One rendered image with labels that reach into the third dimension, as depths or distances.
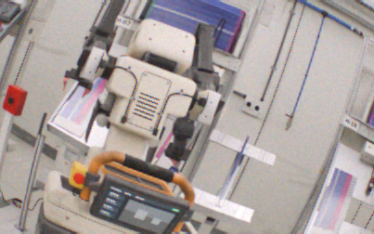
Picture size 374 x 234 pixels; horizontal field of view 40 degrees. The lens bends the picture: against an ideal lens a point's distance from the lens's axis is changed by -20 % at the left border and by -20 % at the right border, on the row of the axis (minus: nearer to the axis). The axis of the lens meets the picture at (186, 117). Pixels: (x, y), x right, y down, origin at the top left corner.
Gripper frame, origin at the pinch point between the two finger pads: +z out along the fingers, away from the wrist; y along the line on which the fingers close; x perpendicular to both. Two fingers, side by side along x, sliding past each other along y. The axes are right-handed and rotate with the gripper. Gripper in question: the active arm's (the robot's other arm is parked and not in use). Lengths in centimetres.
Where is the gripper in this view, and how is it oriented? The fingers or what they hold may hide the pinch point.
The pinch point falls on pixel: (175, 163)
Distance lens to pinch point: 278.3
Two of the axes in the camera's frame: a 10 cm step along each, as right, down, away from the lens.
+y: -9.1, -3.7, 1.8
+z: -1.2, 6.6, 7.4
